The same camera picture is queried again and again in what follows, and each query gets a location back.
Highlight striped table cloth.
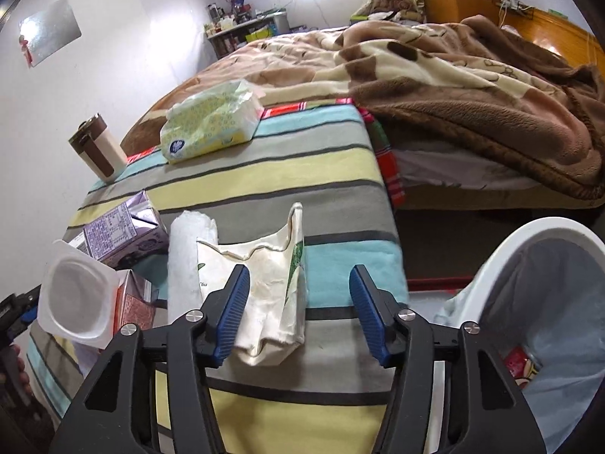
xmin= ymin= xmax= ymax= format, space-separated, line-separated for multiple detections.
xmin=25 ymin=98 xmax=410 ymax=454

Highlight purple milk carton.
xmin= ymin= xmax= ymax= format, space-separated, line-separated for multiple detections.
xmin=68 ymin=191 xmax=169 ymax=269

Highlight silver wall poster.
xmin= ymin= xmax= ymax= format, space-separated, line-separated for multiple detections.
xmin=19 ymin=0 xmax=82 ymax=68

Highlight white plastic yogurt cup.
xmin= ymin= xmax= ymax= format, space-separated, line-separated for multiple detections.
xmin=37 ymin=240 xmax=120 ymax=348

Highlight left hand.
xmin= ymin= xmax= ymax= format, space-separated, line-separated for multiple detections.
xmin=1 ymin=344 xmax=33 ymax=398

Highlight brown beige travel mug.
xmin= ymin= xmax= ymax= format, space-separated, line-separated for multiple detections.
xmin=69 ymin=114 xmax=127 ymax=183

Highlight brown fleece blanket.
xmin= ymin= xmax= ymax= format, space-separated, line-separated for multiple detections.
xmin=121 ymin=16 xmax=604 ymax=201

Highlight cluttered shelf desk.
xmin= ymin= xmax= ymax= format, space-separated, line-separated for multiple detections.
xmin=206 ymin=9 xmax=291 ymax=59

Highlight red strawberry milk carton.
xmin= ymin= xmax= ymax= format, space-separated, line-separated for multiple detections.
xmin=113 ymin=269 xmax=159 ymax=333

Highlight green tissue pack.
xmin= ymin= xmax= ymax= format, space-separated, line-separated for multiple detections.
xmin=160 ymin=80 xmax=265 ymax=164

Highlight white foam net sleeve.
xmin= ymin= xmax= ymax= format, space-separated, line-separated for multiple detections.
xmin=167 ymin=210 xmax=219 ymax=324

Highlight crushed patterned paper cup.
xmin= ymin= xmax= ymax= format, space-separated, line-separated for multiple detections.
xmin=197 ymin=202 xmax=308 ymax=367

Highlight white trash bin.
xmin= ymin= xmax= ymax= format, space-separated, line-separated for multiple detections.
xmin=424 ymin=216 xmax=605 ymax=454

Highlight teddy bear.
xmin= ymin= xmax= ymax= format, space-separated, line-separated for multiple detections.
xmin=372 ymin=0 xmax=425 ymax=23

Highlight wooden bed headboard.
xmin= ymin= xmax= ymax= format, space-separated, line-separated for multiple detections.
xmin=504 ymin=8 xmax=604 ymax=74

